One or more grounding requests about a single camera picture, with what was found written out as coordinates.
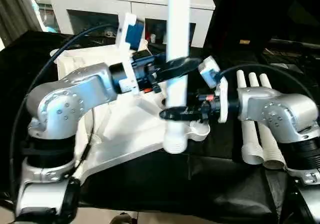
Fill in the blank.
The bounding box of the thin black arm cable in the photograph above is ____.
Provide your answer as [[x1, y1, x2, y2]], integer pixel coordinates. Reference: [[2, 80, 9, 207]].
[[73, 107, 96, 178]]

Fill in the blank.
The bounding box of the white plastic table leg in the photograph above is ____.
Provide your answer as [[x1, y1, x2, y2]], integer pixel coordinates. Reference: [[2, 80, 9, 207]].
[[236, 69, 265, 165], [248, 72, 286, 170], [163, 0, 193, 154], [258, 73, 274, 89]]

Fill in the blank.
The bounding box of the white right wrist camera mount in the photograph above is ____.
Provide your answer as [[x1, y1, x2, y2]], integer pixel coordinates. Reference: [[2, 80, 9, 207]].
[[197, 56, 230, 123]]

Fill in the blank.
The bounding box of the white and turquoise rack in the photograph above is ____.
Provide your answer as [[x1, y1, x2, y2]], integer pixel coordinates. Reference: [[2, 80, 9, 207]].
[[26, 0, 61, 33]]

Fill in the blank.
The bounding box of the black work surface mat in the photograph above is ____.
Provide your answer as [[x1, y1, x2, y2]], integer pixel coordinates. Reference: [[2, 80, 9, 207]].
[[0, 30, 320, 217]]

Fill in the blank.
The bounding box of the white glass-door cabinet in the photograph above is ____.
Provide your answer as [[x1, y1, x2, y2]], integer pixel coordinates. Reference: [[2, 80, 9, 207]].
[[48, 0, 216, 48]]

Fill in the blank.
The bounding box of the black metal bar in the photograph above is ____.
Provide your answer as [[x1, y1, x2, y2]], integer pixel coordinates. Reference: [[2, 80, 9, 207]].
[[268, 38, 320, 47]]

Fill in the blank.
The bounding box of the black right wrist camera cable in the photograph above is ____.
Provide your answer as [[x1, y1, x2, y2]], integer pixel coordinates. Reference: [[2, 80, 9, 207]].
[[216, 65, 316, 104]]

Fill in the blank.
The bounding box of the white plastic table top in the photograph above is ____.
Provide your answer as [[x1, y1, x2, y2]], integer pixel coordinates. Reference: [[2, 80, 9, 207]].
[[49, 40, 211, 184]]

